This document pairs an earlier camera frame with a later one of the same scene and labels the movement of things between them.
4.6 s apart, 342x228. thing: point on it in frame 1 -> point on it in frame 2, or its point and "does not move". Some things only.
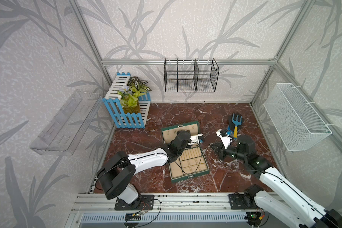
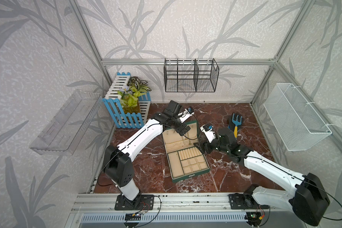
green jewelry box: [192, 162] does not move
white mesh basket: [298, 123] does not move
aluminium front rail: [166, 204] does not move
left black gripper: [188, 133] -> [179, 129]
